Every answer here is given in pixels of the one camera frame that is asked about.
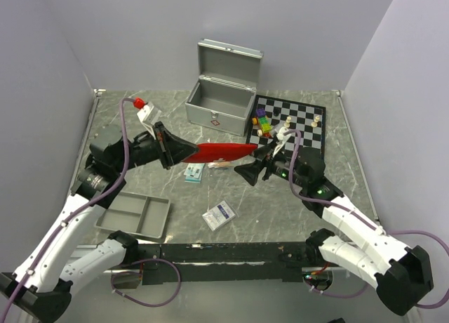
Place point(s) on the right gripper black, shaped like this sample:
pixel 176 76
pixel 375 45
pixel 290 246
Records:
pixel 250 170

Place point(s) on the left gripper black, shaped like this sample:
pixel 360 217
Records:
pixel 170 149

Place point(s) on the red first aid pouch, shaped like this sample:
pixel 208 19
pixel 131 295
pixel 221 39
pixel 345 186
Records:
pixel 220 152

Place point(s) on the bag of cotton swabs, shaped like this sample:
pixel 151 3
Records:
pixel 220 165

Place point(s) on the silver metal medicine case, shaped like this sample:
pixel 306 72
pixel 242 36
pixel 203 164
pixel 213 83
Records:
pixel 224 94

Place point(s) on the grey plastic divided tray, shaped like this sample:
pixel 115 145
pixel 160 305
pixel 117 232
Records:
pixel 142 216

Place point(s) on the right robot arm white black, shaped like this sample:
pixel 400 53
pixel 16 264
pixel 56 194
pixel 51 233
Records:
pixel 400 275

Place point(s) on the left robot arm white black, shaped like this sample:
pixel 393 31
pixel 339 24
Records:
pixel 44 284

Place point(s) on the colourful toy brick car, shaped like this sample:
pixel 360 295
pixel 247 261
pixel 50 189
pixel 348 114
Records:
pixel 261 123

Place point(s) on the white chess piece left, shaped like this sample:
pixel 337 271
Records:
pixel 287 122

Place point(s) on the white chess piece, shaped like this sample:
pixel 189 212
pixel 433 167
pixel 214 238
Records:
pixel 316 121
pixel 287 122

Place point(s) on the black white chessboard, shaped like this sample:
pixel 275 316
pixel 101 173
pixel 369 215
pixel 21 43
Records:
pixel 302 115

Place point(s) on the white chess piece right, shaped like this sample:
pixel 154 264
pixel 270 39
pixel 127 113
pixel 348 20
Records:
pixel 316 121

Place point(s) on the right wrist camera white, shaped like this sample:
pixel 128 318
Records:
pixel 281 135

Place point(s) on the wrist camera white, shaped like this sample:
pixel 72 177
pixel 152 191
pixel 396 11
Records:
pixel 281 135
pixel 148 114

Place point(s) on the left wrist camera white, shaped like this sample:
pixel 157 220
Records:
pixel 148 114

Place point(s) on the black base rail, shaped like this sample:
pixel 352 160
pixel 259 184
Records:
pixel 209 262

